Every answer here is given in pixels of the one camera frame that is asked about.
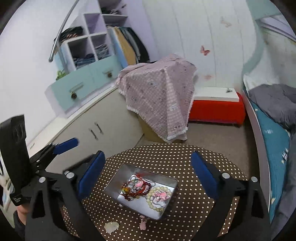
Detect pale jade stone pendant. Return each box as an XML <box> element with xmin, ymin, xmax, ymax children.
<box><xmin>104</xmin><ymin>221</ymin><xmax>119</xmax><ymax>234</ymax></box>

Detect silver chain jewelry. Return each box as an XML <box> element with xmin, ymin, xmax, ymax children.
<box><xmin>128</xmin><ymin>178</ymin><xmax>144</xmax><ymax>193</ymax></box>

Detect grey metal jewelry box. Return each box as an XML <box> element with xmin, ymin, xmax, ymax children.
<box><xmin>104</xmin><ymin>163</ymin><xmax>178</xmax><ymax>220</ymax></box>

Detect red bead bracelet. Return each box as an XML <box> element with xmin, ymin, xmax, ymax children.
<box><xmin>121</xmin><ymin>175</ymin><xmax>156</xmax><ymax>201</ymax></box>

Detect pale green bead bracelet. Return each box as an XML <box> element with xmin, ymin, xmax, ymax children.
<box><xmin>146</xmin><ymin>186</ymin><xmax>174</xmax><ymax>212</ymax></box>

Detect pink charm jewelry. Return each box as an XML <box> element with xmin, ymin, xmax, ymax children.
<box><xmin>139</xmin><ymin>215</ymin><xmax>149</xmax><ymax>230</ymax></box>

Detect person left hand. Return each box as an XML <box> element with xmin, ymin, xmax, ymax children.
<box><xmin>14</xmin><ymin>203</ymin><xmax>31</xmax><ymax>230</ymax></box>

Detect brown polka dot tablecloth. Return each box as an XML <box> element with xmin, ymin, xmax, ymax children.
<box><xmin>60</xmin><ymin>143</ymin><xmax>248</xmax><ymax>241</ymax></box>

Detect beige low cabinet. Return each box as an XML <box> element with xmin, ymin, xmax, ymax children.
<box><xmin>26</xmin><ymin>90</ymin><xmax>142</xmax><ymax>173</ymax></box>

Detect mint drawer stair unit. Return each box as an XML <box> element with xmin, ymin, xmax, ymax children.
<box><xmin>45</xmin><ymin>55</ymin><xmax>122</xmax><ymax>115</ymax></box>

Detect red storage bench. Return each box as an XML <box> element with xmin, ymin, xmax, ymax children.
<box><xmin>189</xmin><ymin>92</ymin><xmax>246</xmax><ymax>126</ymax></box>

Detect small green plant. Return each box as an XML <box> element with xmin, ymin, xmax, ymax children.
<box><xmin>56</xmin><ymin>70</ymin><xmax>67</xmax><ymax>81</ymax></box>

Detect teal bed sheet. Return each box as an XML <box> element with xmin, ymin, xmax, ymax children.
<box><xmin>251</xmin><ymin>102</ymin><xmax>290</xmax><ymax>220</ymax></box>

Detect metal stair handrail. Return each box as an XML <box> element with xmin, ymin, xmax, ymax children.
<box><xmin>48</xmin><ymin>0</ymin><xmax>79</xmax><ymax>63</ymax></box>

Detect pink checkered cloth cover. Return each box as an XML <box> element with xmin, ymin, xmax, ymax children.
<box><xmin>115</xmin><ymin>54</ymin><xmax>197</xmax><ymax>143</ymax></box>

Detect grey duvet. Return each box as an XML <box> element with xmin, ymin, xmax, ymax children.
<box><xmin>248</xmin><ymin>84</ymin><xmax>295</xmax><ymax>133</ymax></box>

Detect mint green bunk bed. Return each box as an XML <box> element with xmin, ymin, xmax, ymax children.
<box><xmin>240</xmin><ymin>0</ymin><xmax>296</xmax><ymax>209</ymax></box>

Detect folded jeans in cubby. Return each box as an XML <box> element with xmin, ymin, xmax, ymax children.
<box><xmin>73</xmin><ymin>44</ymin><xmax>110</xmax><ymax>69</ymax></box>

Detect lilac cubby shelf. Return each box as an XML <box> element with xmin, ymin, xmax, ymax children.
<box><xmin>58</xmin><ymin>0</ymin><xmax>158</xmax><ymax>72</ymax></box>

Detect folded dark clothes pile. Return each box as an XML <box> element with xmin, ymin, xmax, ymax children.
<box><xmin>59</xmin><ymin>26</ymin><xmax>83</xmax><ymax>45</ymax></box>

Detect hanging clothes row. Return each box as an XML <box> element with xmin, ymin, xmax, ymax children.
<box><xmin>107</xmin><ymin>26</ymin><xmax>150</xmax><ymax>68</ymax></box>

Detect white wardrobe with butterflies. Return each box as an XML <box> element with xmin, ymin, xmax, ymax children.
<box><xmin>143</xmin><ymin>1</ymin><xmax>256</xmax><ymax>92</ymax></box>

